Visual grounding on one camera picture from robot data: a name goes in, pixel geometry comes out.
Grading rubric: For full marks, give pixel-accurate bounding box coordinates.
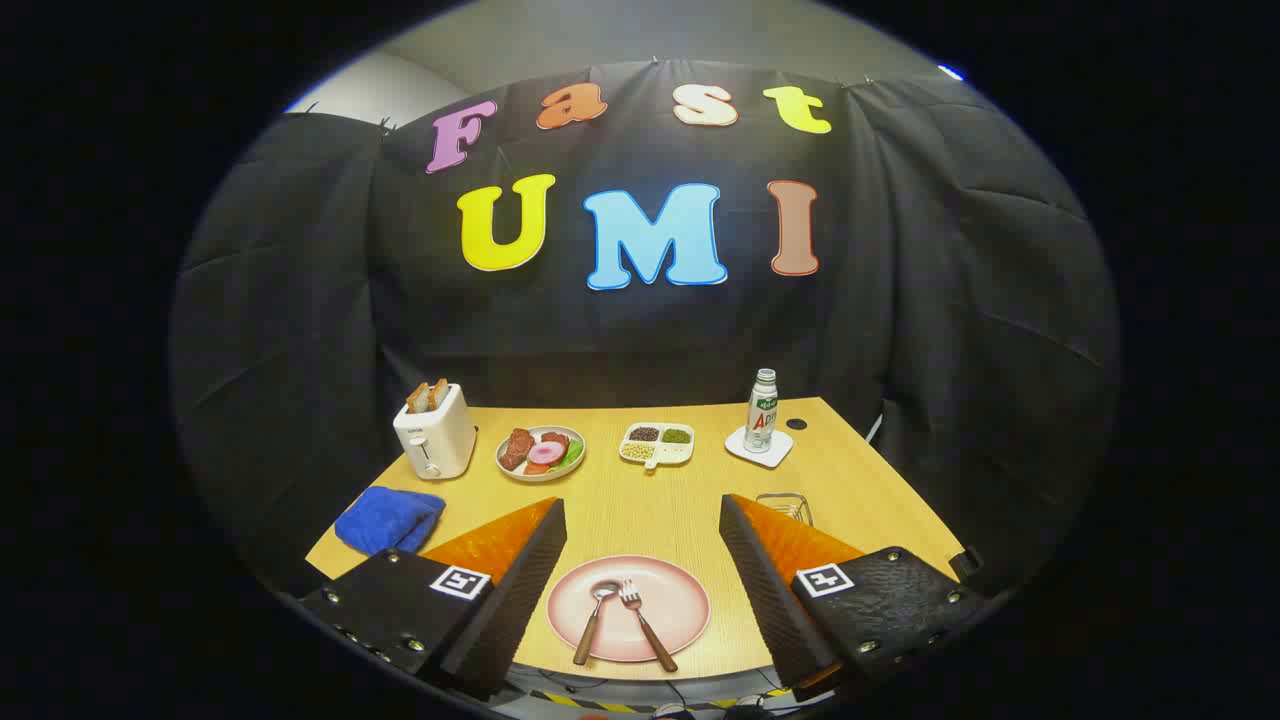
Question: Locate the pink plate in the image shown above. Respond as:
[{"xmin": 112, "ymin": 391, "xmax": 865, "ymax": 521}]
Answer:
[{"xmin": 547, "ymin": 556, "xmax": 711, "ymax": 663}]

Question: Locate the metal wire basket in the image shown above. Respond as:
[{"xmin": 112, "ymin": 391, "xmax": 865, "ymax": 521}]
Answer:
[{"xmin": 755, "ymin": 492, "xmax": 813, "ymax": 527}]

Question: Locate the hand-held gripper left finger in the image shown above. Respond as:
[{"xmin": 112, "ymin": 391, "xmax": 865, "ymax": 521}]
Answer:
[{"xmin": 300, "ymin": 497, "xmax": 568, "ymax": 701}]

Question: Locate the white drink bottle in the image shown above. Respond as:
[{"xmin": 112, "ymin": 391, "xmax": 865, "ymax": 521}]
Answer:
[{"xmin": 744, "ymin": 368, "xmax": 779, "ymax": 454}]

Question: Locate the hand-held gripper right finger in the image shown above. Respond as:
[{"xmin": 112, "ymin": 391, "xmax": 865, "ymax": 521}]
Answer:
[{"xmin": 719, "ymin": 493, "xmax": 991, "ymax": 703}]

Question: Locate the white square coaster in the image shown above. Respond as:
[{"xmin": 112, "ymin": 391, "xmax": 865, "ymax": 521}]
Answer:
[{"xmin": 725, "ymin": 427, "xmax": 794, "ymax": 469}]

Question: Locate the fork with wooden handle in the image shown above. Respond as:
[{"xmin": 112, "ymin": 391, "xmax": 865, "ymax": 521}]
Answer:
[{"xmin": 619, "ymin": 580, "xmax": 679, "ymax": 673}]

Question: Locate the yellow black striped tape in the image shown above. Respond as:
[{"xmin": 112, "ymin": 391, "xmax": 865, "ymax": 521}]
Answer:
[{"xmin": 530, "ymin": 688, "xmax": 791, "ymax": 713}]

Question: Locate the white divided tray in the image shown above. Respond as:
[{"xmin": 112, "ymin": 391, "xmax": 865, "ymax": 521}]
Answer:
[{"xmin": 619, "ymin": 422, "xmax": 696, "ymax": 472}]

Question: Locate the grey food plate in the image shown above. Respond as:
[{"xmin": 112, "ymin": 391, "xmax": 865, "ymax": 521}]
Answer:
[{"xmin": 496, "ymin": 425, "xmax": 587, "ymax": 484}]

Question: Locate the spoon with wooden handle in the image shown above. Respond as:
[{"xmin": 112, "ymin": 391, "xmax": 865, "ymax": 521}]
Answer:
[{"xmin": 573, "ymin": 580, "xmax": 622, "ymax": 667}]

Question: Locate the white toaster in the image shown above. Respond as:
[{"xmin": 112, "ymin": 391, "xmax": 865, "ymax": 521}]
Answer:
[{"xmin": 393, "ymin": 383, "xmax": 478, "ymax": 481}]

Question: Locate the blue folded cloth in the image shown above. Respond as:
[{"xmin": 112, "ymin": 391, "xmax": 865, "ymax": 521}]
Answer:
[{"xmin": 334, "ymin": 486, "xmax": 447, "ymax": 557}]

